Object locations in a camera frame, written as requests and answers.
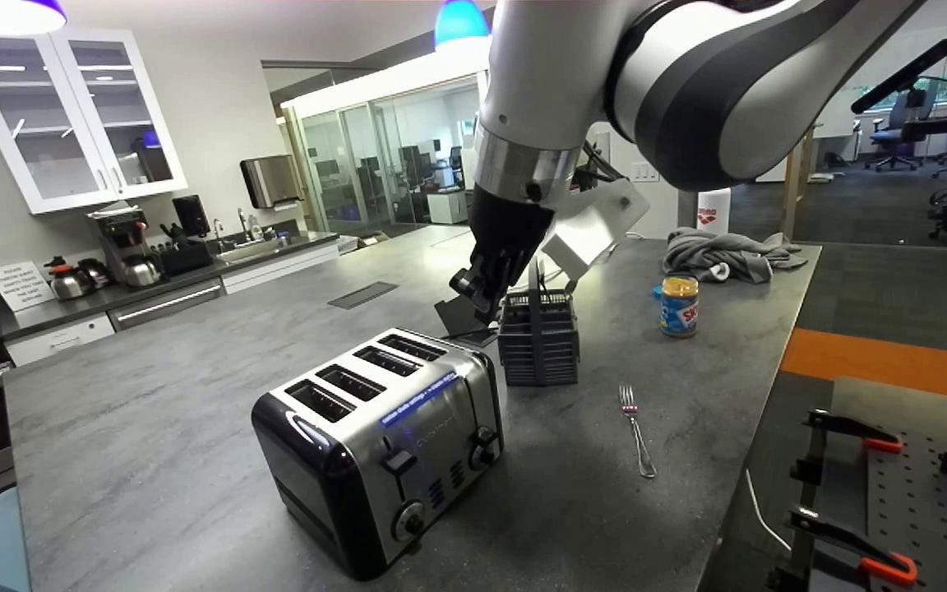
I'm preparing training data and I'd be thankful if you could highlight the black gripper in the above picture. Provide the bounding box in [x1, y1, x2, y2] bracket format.
[445, 183, 560, 328]

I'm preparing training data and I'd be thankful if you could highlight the stainless four-slot toaster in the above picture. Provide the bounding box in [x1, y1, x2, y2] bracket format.
[251, 326, 507, 586]

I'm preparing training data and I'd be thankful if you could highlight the small black angled stand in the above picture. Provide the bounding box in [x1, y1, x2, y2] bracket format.
[436, 292, 505, 341]

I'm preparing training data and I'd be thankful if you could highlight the black cutlery caddy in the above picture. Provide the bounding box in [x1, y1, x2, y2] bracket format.
[495, 261, 583, 393]

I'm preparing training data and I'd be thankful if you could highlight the dark countertop vent grille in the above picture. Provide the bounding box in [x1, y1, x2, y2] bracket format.
[327, 279, 400, 314]

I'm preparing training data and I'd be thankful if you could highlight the silver metal fork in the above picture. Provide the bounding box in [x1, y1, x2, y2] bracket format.
[615, 383, 659, 484]

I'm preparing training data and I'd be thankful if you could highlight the small blue yellow cup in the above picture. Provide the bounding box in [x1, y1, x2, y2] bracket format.
[650, 273, 704, 341]

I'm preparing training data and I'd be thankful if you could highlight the stainless paper towel dispenser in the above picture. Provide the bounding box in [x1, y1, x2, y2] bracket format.
[237, 152, 306, 214]

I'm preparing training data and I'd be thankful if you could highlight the white canister red label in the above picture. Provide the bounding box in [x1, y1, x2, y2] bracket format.
[695, 188, 737, 237]

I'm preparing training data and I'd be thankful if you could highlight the crumpled gray cloth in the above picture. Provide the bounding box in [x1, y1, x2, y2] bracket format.
[662, 223, 814, 285]

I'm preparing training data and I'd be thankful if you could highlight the blue pendant lamp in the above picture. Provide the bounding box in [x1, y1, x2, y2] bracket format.
[431, 0, 495, 46]

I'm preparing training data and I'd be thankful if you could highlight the black coffee maker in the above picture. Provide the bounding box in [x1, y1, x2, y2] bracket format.
[87, 205, 169, 292]

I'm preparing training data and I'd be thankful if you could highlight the white dishwasher panel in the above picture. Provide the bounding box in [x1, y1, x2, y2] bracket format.
[5, 314, 118, 373]

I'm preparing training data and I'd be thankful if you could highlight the white paper sign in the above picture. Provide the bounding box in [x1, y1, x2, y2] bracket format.
[0, 261, 58, 319]

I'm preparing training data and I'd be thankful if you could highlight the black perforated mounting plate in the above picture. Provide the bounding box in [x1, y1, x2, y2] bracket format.
[824, 432, 947, 592]

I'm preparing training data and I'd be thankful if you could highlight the white pendant lamp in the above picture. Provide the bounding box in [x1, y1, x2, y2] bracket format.
[0, 0, 68, 43]

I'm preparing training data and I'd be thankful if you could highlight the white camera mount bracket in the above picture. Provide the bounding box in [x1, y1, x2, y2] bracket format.
[536, 178, 655, 284]

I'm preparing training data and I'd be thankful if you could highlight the wooden post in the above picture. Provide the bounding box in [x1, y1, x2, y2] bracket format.
[780, 124, 824, 241]

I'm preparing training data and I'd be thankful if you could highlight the thin white cable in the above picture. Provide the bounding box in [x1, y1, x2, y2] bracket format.
[742, 467, 796, 553]

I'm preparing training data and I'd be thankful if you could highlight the black clamp orange handle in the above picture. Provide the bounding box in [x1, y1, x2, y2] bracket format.
[785, 505, 924, 592]
[802, 406, 911, 461]

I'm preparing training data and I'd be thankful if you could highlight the white glass-door wall cabinet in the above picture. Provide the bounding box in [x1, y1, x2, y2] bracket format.
[0, 28, 187, 222]

